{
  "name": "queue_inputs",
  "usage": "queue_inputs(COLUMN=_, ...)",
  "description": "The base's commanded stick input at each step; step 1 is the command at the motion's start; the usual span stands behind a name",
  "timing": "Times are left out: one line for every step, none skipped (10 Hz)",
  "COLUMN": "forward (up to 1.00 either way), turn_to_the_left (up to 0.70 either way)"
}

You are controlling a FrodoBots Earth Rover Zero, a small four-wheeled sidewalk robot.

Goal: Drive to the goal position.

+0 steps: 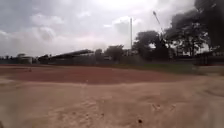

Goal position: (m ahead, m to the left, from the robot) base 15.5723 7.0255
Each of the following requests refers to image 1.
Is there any small pale building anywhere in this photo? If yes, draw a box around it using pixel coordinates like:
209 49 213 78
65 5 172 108
18 55 34 65

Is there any long dark boundary wall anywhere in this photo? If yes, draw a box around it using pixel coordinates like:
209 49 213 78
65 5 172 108
0 55 224 66

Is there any long low roofed building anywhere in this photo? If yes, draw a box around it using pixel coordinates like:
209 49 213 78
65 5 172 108
37 48 95 63

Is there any tall pale pole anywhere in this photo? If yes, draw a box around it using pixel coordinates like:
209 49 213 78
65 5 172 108
129 17 134 51

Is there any leaning floodlight pole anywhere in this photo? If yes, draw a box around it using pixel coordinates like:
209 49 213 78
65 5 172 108
152 10 166 36

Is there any row of dark trees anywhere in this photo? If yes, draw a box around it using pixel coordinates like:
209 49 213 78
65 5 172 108
94 0 224 62

